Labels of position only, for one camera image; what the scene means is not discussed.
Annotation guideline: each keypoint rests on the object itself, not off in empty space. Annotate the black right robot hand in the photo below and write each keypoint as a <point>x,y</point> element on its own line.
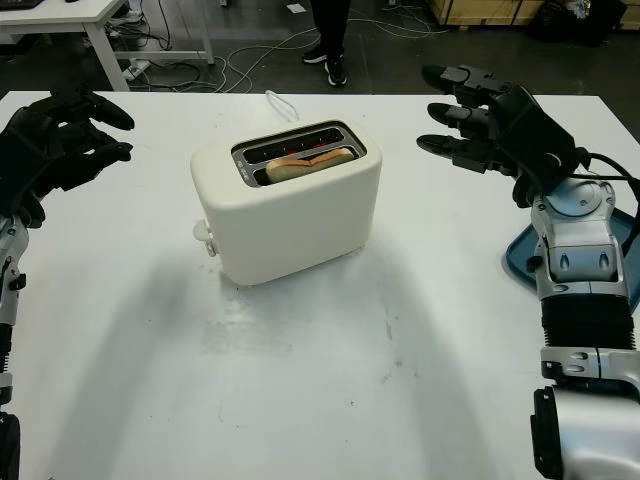
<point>470,82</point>

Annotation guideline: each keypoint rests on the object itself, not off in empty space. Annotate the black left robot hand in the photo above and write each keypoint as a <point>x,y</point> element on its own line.
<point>90,120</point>

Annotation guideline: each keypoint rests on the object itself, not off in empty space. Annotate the toast slice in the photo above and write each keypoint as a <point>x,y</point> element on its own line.
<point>300,167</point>

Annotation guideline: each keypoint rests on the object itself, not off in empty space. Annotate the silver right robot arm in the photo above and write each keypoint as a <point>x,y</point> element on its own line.
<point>580,240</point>

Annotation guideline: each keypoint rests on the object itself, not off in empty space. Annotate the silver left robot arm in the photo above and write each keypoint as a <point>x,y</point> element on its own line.
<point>7,300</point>

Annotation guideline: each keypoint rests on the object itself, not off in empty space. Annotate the person in black trousers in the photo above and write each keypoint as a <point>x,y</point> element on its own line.
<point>330,25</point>

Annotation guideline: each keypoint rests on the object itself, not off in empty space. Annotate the cream two-slot toaster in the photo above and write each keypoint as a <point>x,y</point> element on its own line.
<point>290,225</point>

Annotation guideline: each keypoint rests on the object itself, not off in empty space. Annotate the white power strip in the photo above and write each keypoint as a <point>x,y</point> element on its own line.
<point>137,67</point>

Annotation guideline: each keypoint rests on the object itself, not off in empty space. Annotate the wooden crate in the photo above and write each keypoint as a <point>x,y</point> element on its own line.
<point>490,10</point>

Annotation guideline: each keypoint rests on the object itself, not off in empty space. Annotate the white desk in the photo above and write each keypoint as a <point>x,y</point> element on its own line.
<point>50,10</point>

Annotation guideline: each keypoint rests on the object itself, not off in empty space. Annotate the black bag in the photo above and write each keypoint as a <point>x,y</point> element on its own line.
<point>575,25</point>

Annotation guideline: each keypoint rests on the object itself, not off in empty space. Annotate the black laptop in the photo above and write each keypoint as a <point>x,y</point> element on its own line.
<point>20,2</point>

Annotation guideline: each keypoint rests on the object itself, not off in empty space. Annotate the blue plastic tray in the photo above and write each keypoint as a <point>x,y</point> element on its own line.
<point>520,260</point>

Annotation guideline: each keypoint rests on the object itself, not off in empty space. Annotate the small grey paper sheet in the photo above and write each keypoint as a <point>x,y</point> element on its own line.
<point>296,8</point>

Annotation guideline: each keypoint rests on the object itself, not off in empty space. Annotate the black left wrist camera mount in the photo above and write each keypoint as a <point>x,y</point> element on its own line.
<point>20,165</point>

